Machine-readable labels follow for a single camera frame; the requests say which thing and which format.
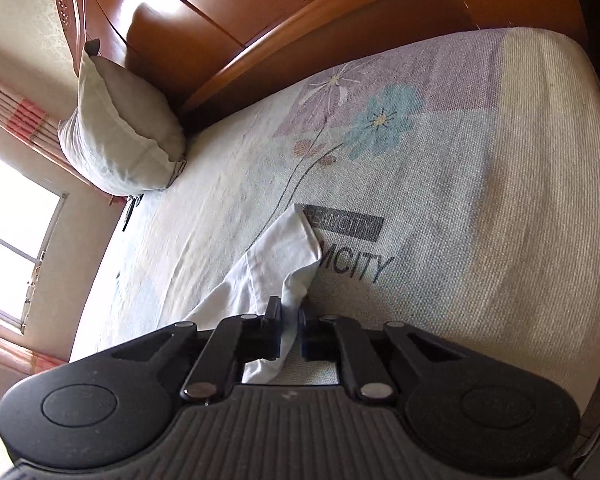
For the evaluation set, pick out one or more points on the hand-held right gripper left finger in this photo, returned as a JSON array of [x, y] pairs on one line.
[[275, 332]]

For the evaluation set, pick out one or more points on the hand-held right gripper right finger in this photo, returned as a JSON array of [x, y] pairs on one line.
[[305, 337]]

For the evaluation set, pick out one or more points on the white printed long-sleeve shirt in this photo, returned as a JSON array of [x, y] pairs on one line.
[[265, 270]]

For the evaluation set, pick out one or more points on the large printed pastel pillow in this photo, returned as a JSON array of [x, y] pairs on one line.
[[115, 130]]

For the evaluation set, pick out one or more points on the pink checked curtain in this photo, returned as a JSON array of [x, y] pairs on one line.
[[25, 120], [15, 355]]

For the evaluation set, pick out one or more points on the window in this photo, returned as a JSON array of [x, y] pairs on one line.
[[10, 230]]

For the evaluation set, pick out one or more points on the wooden headboard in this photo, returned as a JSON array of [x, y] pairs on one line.
[[230, 20]]

